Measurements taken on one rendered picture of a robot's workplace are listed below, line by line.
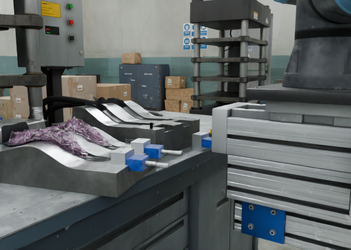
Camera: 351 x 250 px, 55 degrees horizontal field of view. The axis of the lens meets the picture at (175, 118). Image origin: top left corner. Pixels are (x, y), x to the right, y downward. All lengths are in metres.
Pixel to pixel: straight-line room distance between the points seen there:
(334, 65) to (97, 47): 9.29
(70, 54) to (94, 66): 7.99
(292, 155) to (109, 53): 8.98
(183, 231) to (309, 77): 0.78
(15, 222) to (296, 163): 0.51
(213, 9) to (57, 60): 3.56
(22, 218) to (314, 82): 0.57
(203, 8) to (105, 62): 4.95
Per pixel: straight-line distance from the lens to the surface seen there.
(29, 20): 1.58
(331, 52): 0.61
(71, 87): 4.86
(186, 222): 1.22
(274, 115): 0.63
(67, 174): 0.78
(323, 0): 0.55
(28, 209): 0.73
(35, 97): 1.60
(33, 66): 1.59
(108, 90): 5.62
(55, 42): 1.82
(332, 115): 0.61
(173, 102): 7.93
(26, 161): 0.84
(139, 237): 1.02
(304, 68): 0.61
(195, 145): 1.11
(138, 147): 0.87
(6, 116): 6.22
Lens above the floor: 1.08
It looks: 9 degrees down
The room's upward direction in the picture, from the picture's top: straight up
